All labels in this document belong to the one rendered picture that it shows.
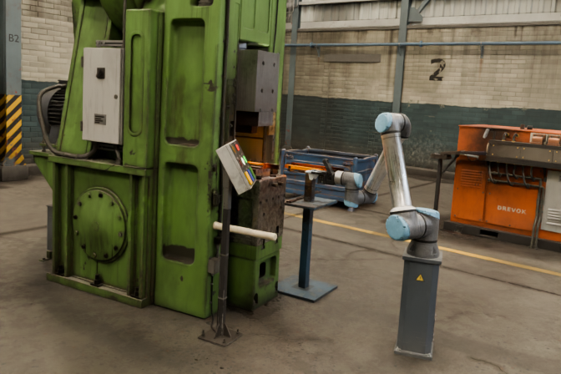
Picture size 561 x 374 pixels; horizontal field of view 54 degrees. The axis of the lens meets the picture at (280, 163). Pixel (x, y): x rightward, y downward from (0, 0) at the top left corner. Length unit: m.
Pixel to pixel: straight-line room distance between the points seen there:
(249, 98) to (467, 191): 3.76
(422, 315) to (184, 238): 1.59
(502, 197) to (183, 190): 4.03
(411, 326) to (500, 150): 3.40
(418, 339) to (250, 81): 1.89
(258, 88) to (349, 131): 8.56
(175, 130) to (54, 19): 6.08
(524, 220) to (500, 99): 4.54
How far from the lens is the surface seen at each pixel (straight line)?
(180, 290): 3.80
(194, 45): 3.62
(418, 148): 11.33
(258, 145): 4.04
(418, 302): 3.38
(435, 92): 11.21
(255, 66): 3.59
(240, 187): 3.05
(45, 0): 9.51
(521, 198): 6.58
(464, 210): 6.79
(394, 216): 3.14
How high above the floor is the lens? 1.49
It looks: 7 degrees down
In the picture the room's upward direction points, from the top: 3 degrees clockwise
